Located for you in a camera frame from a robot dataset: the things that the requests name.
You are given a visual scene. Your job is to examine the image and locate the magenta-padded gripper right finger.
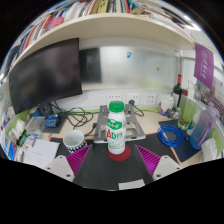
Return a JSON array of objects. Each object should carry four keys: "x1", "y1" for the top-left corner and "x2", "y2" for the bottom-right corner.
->
[{"x1": 133, "y1": 144, "x2": 183, "y2": 186}]

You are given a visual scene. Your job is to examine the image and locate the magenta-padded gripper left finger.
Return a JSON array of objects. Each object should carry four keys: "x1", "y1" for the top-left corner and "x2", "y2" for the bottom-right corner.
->
[{"x1": 43, "y1": 144, "x2": 96, "y2": 188}]

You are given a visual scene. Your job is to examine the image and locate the white drink bottle green cap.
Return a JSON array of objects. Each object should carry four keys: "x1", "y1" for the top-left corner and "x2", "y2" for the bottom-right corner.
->
[{"x1": 106, "y1": 100, "x2": 128, "y2": 155}]

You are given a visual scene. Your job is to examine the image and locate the translucent purple water bottle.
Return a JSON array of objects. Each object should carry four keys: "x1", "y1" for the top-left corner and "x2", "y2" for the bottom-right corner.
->
[{"x1": 189, "y1": 102, "x2": 220, "y2": 151}]

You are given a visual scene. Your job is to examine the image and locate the white paper sheet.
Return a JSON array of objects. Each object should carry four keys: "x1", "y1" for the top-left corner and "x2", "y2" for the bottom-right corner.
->
[{"x1": 22, "y1": 138, "x2": 61, "y2": 170}]

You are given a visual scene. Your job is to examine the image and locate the dark blue mouse pad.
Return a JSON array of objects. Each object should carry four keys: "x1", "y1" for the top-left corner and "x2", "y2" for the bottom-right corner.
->
[{"x1": 158, "y1": 119, "x2": 203, "y2": 163}]

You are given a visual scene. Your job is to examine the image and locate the black white diamond-pattern mug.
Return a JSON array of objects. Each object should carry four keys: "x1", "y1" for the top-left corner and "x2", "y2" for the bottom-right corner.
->
[{"x1": 62, "y1": 129, "x2": 88, "y2": 154}]

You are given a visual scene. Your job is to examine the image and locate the flat round red coaster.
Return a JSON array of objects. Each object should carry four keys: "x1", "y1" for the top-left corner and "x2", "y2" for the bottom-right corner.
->
[{"x1": 107, "y1": 143, "x2": 132, "y2": 162}]

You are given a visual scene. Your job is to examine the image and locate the small blue box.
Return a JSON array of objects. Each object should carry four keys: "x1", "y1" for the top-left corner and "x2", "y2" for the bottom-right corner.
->
[{"x1": 44, "y1": 113, "x2": 62, "y2": 129}]

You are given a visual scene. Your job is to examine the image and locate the blue tissue box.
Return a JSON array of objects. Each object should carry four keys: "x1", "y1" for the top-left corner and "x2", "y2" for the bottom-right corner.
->
[{"x1": 3, "y1": 138, "x2": 18, "y2": 162}]

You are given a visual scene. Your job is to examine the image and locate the grey metal laptop stand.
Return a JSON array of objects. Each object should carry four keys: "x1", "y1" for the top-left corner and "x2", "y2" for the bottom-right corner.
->
[{"x1": 93, "y1": 103, "x2": 147, "y2": 144}]

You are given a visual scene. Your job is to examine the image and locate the black desk mat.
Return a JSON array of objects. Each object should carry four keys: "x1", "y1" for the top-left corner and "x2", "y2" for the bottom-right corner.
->
[{"x1": 49, "y1": 133, "x2": 182, "y2": 192}]

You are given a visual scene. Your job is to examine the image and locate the green translucent cup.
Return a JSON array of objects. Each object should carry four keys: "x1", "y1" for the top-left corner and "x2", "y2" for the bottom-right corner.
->
[{"x1": 178, "y1": 96, "x2": 198, "y2": 131}]

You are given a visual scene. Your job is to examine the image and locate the white round jar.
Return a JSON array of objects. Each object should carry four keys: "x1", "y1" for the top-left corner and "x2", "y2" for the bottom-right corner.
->
[{"x1": 159, "y1": 93, "x2": 175, "y2": 113}]

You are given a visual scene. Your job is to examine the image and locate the dark wine bottle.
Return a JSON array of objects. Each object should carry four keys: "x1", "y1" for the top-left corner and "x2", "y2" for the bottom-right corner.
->
[{"x1": 172, "y1": 73, "x2": 183, "y2": 108}]

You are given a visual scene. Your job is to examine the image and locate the black computer monitor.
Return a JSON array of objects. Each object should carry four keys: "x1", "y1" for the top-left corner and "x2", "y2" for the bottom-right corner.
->
[{"x1": 8, "y1": 37, "x2": 83, "y2": 116}]

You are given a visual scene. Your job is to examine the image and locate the purple hanging banner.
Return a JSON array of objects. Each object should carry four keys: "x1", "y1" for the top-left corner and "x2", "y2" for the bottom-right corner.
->
[{"x1": 193, "y1": 42, "x2": 215, "y2": 90}]

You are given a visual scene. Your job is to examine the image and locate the ceiling lights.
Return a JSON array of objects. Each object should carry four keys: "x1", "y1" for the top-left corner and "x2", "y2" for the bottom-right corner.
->
[{"x1": 181, "y1": 14, "x2": 202, "y2": 33}]

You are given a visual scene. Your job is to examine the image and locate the white shelf with books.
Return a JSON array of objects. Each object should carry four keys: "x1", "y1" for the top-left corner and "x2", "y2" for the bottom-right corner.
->
[{"x1": 3, "y1": 0, "x2": 202, "y2": 78}]

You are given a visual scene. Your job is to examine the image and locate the coiled blue cable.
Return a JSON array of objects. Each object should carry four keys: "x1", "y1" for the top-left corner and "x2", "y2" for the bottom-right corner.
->
[{"x1": 157, "y1": 124, "x2": 189, "y2": 148}]

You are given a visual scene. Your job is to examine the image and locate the black cables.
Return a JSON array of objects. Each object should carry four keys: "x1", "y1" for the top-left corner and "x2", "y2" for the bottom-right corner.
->
[{"x1": 49, "y1": 101, "x2": 101, "y2": 138}]

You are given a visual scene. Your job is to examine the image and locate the white wall sockets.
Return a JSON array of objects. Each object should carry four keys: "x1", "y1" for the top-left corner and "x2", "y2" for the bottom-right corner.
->
[{"x1": 105, "y1": 92, "x2": 158, "y2": 106}]

